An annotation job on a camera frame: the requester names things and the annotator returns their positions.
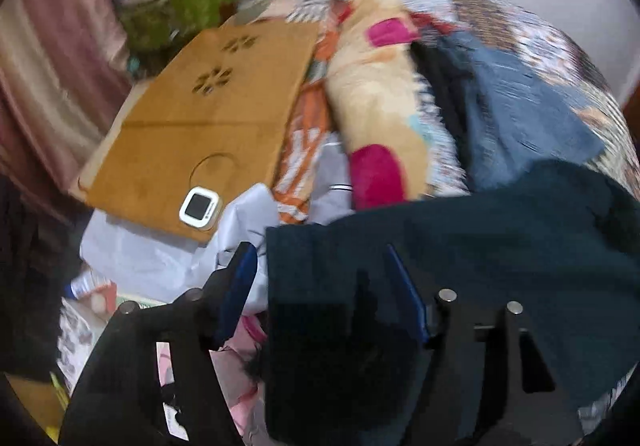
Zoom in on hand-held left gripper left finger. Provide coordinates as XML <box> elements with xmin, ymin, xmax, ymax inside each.
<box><xmin>59</xmin><ymin>241</ymin><xmax>259</xmax><ymax>446</ymax></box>

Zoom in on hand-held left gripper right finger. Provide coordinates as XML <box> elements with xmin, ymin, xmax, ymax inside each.
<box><xmin>382</xmin><ymin>243</ymin><xmax>586</xmax><ymax>446</ymax></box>

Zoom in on dark navy pants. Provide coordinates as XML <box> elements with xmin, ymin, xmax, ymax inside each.
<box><xmin>262</xmin><ymin>159</ymin><xmax>640</xmax><ymax>446</ymax></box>

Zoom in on small white timer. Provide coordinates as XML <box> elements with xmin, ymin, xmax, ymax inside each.
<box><xmin>178</xmin><ymin>186</ymin><xmax>223</xmax><ymax>231</ymax></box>

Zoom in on pink cloth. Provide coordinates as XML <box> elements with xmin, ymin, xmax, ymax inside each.
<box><xmin>210</xmin><ymin>316</ymin><xmax>271</xmax><ymax>446</ymax></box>

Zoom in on white cloth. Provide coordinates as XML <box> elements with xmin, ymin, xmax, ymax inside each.
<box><xmin>80</xmin><ymin>141</ymin><xmax>351</xmax><ymax>317</ymax></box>

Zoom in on clear plastic bottle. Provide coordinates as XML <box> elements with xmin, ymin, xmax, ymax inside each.
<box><xmin>70</xmin><ymin>271</ymin><xmax>116</xmax><ymax>299</ymax></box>

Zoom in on orange floral bed sheet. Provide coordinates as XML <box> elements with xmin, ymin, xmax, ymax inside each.
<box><xmin>272</xmin><ymin>26</ymin><xmax>333</xmax><ymax>224</ymax></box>

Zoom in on wooden lap desk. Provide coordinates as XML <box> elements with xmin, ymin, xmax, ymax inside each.
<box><xmin>70</xmin><ymin>19</ymin><xmax>321</xmax><ymax>244</ymax></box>

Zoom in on beige blanket with pink patches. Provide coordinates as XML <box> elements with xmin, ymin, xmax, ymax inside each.
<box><xmin>325</xmin><ymin>0</ymin><xmax>471</xmax><ymax>209</ymax></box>

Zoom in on blue cloth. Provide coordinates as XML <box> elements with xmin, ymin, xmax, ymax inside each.
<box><xmin>425</xmin><ymin>31</ymin><xmax>603</xmax><ymax>192</ymax></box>

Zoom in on patchwork quilt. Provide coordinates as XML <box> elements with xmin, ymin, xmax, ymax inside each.
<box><xmin>285</xmin><ymin>0</ymin><xmax>640</xmax><ymax>432</ymax></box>

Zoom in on green bag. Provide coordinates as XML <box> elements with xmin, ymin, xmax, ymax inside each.
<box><xmin>117</xmin><ymin>0</ymin><xmax>238</xmax><ymax>52</ymax></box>

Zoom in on pink striped curtain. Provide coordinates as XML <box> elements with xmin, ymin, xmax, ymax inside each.
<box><xmin>0</xmin><ymin>0</ymin><xmax>133</xmax><ymax>227</ymax></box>

